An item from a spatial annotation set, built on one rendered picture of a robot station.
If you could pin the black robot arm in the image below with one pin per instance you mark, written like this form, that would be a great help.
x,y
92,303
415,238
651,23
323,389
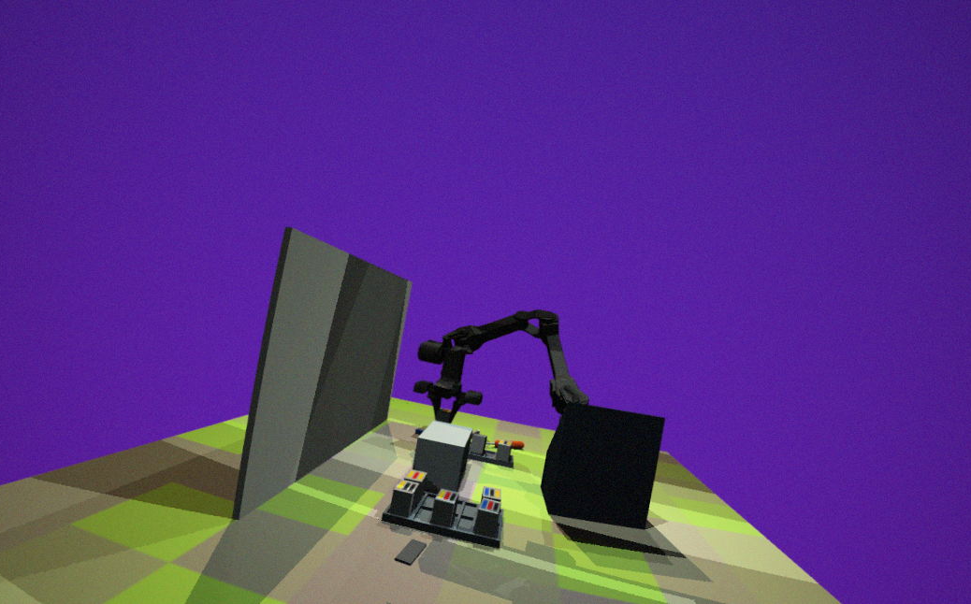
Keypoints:
x,y
470,338

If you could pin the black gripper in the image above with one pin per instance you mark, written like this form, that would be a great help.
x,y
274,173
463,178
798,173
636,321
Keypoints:
x,y
461,399

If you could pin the orange-handled screwdriver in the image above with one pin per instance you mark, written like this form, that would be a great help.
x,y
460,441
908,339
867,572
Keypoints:
x,y
516,444

